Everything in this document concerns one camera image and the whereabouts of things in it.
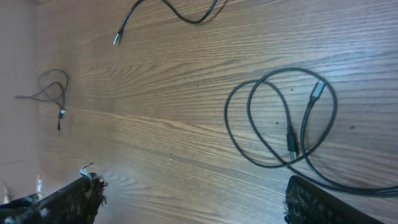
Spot thin black cable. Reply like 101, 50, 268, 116
112, 0, 219, 46

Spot black cable silver plug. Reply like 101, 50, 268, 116
14, 68, 70, 135

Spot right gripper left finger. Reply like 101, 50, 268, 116
1, 172, 108, 224

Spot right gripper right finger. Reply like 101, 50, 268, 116
284, 175, 383, 224

